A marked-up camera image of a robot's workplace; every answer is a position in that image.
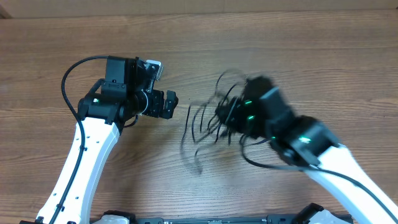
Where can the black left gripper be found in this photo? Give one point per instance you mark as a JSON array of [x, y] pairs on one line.
[[156, 109]]

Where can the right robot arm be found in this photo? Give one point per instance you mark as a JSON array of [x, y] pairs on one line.
[[306, 145]]

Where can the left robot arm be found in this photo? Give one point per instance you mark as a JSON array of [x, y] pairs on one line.
[[124, 94]]

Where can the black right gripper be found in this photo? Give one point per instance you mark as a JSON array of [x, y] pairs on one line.
[[234, 113]]

